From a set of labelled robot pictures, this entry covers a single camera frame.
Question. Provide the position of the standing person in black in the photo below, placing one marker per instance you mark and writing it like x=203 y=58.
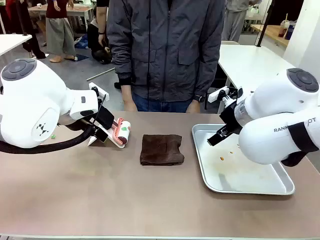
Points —
x=102 y=15

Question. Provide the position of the person in grey trousers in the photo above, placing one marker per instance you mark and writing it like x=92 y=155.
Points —
x=232 y=22

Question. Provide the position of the red hanging garment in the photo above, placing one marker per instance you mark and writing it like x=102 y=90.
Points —
x=11 y=12

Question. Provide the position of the wooden workbench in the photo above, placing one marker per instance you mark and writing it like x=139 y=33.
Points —
x=270 y=32

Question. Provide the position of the blue floor mat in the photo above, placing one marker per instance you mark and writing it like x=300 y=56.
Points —
x=81 y=57

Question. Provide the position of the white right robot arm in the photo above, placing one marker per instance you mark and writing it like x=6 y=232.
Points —
x=270 y=100

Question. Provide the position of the blue container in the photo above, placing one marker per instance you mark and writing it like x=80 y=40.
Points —
x=290 y=32

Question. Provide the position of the black pole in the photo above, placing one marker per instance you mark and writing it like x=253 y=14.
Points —
x=263 y=22

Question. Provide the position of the small white box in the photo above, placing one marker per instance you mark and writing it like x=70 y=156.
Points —
x=39 y=5

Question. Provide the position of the blue plastic bag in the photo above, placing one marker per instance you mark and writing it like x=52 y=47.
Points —
x=81 y=42

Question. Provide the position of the person's left forearm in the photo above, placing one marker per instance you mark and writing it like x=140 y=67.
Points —
x=207 y=75

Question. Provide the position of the figure in black trousers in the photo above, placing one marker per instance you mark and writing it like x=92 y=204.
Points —
x=30 y=30

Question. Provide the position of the crouching person in black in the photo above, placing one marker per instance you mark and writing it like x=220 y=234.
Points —
x=96 y=37

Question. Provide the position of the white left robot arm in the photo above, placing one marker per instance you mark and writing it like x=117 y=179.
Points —
x=37 y=100

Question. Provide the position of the person in grey jacket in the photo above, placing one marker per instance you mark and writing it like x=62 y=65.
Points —
x=162 y=50

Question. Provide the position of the small white side table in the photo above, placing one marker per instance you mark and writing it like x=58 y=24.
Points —
x=12 y=41

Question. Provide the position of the drink cup with straw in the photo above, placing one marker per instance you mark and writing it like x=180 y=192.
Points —
x=283 y=27

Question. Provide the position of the black wrist watch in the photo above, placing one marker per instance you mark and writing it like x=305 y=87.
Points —
x=199 y=98

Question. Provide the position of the person's right forearm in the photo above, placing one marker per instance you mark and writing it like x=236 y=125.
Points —
x=123 y=72

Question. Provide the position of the large white side table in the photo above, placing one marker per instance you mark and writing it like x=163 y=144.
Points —
x=250 y=60

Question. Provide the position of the white folded roller stand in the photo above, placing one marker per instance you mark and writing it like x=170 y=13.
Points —
x=110 y=136

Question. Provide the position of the wooden top background table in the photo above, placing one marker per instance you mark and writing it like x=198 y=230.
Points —
x=77 y=10

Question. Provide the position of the silver metal tray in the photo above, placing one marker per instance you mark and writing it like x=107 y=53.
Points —
x=237 y=175

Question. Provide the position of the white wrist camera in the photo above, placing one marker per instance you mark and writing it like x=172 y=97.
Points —
x=215 y=95
x=98 y=91

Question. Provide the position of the person's left hand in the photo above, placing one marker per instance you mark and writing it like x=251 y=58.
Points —
x=193 y=107

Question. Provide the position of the dark brown cloth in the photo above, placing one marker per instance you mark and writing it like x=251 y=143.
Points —
x=161 y=150

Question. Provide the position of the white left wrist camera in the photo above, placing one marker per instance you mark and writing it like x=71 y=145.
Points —
x=98 y=91

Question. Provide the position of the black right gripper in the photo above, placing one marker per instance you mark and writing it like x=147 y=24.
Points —
x=230 y=115

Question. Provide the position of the metal bar on floor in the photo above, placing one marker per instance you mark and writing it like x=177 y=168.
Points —
x=100 y=74

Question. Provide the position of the mannequin in grey skirt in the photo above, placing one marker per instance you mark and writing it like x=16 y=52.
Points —
x=58 y=35

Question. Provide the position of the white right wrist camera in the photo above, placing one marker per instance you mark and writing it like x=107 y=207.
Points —
x=215 y=95

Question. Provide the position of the person's right hand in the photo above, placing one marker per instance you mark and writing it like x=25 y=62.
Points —
x=129 y=102

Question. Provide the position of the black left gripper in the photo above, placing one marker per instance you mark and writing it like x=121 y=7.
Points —
x=86 y=125

